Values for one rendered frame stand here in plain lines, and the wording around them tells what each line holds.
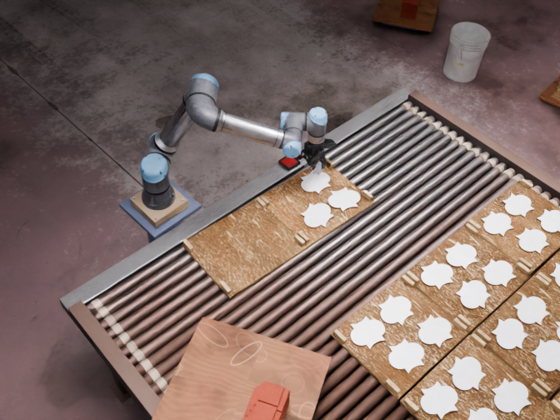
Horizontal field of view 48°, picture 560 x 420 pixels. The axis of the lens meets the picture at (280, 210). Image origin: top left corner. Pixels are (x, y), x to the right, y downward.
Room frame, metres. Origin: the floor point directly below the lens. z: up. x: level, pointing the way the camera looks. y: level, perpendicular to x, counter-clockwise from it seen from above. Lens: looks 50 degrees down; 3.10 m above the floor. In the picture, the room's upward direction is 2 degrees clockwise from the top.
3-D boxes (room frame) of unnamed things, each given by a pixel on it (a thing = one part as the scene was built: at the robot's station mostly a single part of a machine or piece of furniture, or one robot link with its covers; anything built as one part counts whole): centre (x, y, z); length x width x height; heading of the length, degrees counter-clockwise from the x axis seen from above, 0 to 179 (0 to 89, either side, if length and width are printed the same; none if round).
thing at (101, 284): (2.03, 0.09, 0.89); 2.08 x 0.09 x 0.06; 133
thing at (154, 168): (1.90, 0.55, 1.09); 0.13 x 0.12 x 0.14; 178
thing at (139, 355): (1.76, -0.17, 0.90); 1.95 x 0.05 x 0.05; 133
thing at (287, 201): (1.91, -0.16, 0.93); 0.41 x 0.35 x 0.02; 131
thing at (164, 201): (1.90, 0.55, 0.97); 0.15 x 0.15 x 0.10
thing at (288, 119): (1.98, -0.04, 1.32); 0.11 x 0.11 x 0.08; 88
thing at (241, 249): (1.64, 0.15, 0.93); 0.41 x 0.35 x 0.02; 131
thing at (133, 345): (1.80, -0.13, 0.90); 1.95 x 0.05 x 0.05; 133
